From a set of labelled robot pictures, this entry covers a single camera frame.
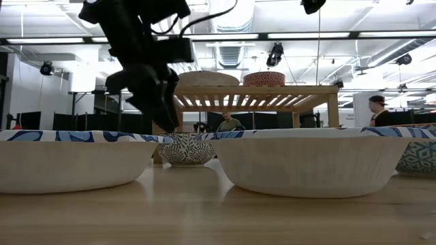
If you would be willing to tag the small geometric patterned bowl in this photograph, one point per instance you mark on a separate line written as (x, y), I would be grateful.
(420, 156)

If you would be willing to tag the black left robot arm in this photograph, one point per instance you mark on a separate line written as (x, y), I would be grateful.
(136, 8)

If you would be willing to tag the black overhead frame bar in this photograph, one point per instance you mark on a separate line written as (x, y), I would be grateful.
(306, 35)

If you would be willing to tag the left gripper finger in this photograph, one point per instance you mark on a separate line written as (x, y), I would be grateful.
(143, 92)
(172, 85)

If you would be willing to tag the black partition screen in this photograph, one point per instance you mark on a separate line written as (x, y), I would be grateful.
(85, 122)

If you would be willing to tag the blue rimmed paper bowl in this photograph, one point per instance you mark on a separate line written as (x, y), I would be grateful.
(306, 166)
(68, 166)
(207, 79)

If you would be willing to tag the person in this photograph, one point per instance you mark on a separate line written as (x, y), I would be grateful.
(229, 124)
(379, 114)

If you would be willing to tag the silver ceiling air duct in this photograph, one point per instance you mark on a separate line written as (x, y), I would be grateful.
(231, 17)

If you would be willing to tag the red patterned bowl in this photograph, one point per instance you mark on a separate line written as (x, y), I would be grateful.
(264, 79)

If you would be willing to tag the black ceiling spotlight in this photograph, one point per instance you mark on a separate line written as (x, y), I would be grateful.
(275, 54)
(404, 59)
(47, 68)

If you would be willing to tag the white cylindrical machine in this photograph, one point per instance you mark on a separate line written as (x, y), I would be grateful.
(361, 109)

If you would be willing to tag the small floral patterned bowl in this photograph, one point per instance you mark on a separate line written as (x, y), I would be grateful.
(186, 151)

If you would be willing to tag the wooden slatted shelf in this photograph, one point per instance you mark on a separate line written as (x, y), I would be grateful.
(259, 90)

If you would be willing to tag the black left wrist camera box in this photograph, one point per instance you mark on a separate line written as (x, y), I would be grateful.
(178, 50)

